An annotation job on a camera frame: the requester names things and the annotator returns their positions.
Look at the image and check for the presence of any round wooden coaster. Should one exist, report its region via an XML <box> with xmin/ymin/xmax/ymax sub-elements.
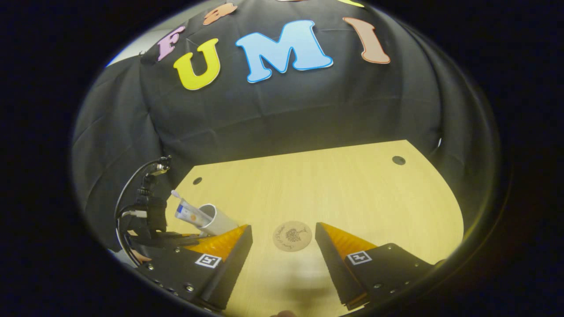
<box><xmin>273</xmin><ymin>221</ymin><xmax>313</xmax><ymax>252</ymax></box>

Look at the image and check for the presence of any black backdrop cloth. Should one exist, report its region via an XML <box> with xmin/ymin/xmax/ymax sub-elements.
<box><xmin>71</xmin><ymin>0</ymin><xmax>501</xmax><ymax>254</ymax></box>

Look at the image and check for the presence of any wooden desktop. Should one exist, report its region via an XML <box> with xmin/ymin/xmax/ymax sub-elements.
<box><xmin>165</xmin><ymin>140</ymin><xmax>464</xmax><ymax>317</ymax></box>

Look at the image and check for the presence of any black cable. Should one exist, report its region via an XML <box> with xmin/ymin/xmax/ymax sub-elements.
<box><xmin>114</xmin><ymin>158</ymin><xmax>170</xmax><ymax>265</ymax></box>

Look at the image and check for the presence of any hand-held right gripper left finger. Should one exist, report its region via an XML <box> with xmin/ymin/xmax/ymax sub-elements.
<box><xmin>134</xmin><ymin>225</ymin><xmax>254</xmax><ymax>311</ymax></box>

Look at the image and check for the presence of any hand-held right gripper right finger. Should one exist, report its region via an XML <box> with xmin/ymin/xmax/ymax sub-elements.
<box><xmin>315</xmin><ymin>222</ymin><xmax>443</xmax><ymax>310</ymax></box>

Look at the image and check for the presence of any white toothpaste tube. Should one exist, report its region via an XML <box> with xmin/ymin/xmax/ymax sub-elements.
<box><xmin>174</xmin><ymin>199</ymin><xmax>212</xmax><ymax>227</ymax></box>

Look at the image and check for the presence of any white cup with wooden handle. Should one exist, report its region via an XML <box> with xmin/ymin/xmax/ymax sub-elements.
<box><xmin>198</xmin><ymin>203</ymin><xmax>241</xmax><ymax>237</ymax></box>

